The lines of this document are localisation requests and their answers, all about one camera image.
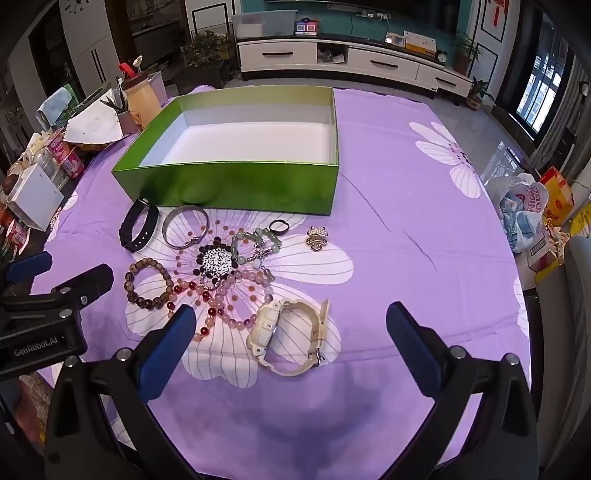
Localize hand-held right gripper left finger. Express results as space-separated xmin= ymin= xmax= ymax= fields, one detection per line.
xmin=44 ymin=304 xmax=204 ymax=480

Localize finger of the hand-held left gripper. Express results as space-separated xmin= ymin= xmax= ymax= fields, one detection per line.
xmin=0 ymin=264 xmax=115 ymax=340
xmin=0 ymin=251 xmax=54 ymax=297

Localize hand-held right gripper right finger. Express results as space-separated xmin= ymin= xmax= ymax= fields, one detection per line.
xmin=381 ymin=301 xmax=541 ymax=480

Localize brown bead bracelet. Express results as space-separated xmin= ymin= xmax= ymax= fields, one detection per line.
xmin=124 ymin=257 xmax=175 ymax=311

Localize black wristwatch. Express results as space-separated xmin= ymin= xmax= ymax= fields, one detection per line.
xmin=120 ymin=198 xmax=160 ymax=252

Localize pink and red bead necklace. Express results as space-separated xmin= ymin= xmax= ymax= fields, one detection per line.
xmin=167 ymin=265 xmax=277 ymax=341

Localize silver bangle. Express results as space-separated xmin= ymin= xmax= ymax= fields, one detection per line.
xmin=161 ymin=205 xmax=211 ymax=251

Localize green jade bracelet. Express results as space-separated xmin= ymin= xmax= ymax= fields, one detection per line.
xmin=231 ymin=228 xmax=282 ymax=278

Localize gold brooch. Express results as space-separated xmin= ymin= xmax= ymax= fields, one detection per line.
xmin=305 ymin=226 xmax=329 ymax=252

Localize green cardboard box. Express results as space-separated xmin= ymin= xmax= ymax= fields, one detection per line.
xmin=111 ymin=85 xmax=340 ymax=217

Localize white square box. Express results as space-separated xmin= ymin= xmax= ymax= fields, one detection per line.
xmin=7 ymin=164 xmax=65 ymax=232

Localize pink packets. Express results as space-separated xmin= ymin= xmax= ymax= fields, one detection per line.
xmin=46 ymin=134 xmax=86 ymax=178

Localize white paper sheet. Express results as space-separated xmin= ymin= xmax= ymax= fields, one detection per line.
xmin=62 ymin=97 xmax=132 ymax=144

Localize grey sofa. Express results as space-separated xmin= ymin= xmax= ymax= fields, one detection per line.
xmin=536 ymin=235 xmax=591 ymax=467

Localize light blue folded cloth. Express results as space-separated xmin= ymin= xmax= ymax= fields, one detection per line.
xmin=37 ymin=85 xmax=75 ymax=127

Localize purple floral cloth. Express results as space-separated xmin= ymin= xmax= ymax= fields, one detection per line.
xmin=28 ymin=85 xmax=532 ymax=480

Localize white printed plastic bag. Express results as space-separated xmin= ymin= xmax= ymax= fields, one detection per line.
xmin=485 ymin=173 xmax=550 ymax=252

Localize beige tumbler with brown lid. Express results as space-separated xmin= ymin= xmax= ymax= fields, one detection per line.
xmin=119 ymin=62 xmax=162 ymax=132

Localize yellow and red bag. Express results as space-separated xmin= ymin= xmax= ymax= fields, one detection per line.
xmin=538 ymin=166 xmax=575 ymax=227

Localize bushy plant in dark planter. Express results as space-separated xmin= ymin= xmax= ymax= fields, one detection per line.
xmin=173 ymin=30 xmax=236 ymax=95

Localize small potted floor plant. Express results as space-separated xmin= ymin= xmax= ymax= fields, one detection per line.
xmin=466 ymin=78 xmax=495 ymax=112

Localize striped curtain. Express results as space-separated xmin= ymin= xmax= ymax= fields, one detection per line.
xmin=531 ymin=60 xmax=591 ymax=176

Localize dark-framed window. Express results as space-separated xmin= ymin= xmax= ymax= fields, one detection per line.
xmin=510 ymin=14 xmax=571 ymax=144

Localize potted plant in brown pot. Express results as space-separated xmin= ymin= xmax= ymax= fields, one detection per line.
xmin=455 ymin=30 xmax=485 ymax=77

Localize white TV cabinet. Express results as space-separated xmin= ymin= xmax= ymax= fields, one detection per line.
xmin=236 ymin=34 xmax=474 ymax=100

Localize yellow and white box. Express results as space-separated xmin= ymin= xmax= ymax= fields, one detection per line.
xmin=404 ymin=30 xmax=437 ymax=56

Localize clear plastic storage box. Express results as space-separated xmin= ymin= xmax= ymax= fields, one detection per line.
xmin=231 ymin=10 xmax=298 ymax=40

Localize black television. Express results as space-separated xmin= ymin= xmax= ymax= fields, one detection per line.
xmin=263 ymin=0 xmax=462 ymax=33

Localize wall clock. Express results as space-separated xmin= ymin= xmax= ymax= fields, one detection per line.
xmin=60 ymin=0 xmax=100 ymax=17

